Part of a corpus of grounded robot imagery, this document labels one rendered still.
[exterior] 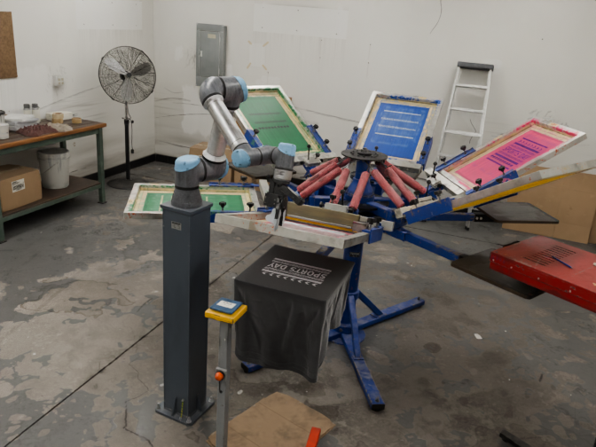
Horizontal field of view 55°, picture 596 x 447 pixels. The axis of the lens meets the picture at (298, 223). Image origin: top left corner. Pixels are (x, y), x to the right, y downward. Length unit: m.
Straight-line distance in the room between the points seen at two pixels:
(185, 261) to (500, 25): 4.83
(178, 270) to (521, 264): 1.63
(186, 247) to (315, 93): 4.66
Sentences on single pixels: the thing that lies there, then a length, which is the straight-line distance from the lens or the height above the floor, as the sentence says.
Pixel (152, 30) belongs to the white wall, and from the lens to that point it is 8.18.
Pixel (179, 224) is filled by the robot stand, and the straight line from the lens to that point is 2.79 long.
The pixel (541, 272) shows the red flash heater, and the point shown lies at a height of 1.10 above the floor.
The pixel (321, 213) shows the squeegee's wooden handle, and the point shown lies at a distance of 2.93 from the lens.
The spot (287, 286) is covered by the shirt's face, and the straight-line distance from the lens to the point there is 2.60.
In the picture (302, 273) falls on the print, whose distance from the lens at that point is 2.73.
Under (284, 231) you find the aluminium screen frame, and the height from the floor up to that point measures 1.26.
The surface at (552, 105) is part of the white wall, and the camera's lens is 6.82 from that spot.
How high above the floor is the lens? 2.10
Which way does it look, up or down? 20 degrees down
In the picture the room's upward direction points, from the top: 5 degrees clockwise
